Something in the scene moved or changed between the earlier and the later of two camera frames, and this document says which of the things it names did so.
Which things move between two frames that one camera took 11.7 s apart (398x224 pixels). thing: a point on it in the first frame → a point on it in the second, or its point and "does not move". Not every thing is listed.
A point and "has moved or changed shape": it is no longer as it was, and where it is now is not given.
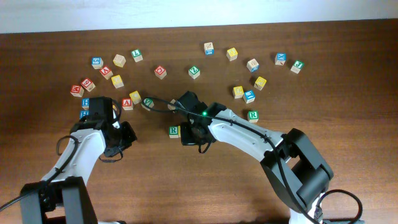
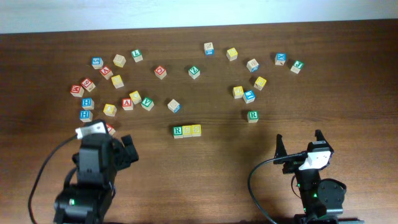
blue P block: (170, 106) does not move
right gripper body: (189, 135) → (291, 166)
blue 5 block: (97, 62) does not move
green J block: (297, 66) does not move
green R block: (175, 132) has moved or changed shape
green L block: (137, 55) does not move
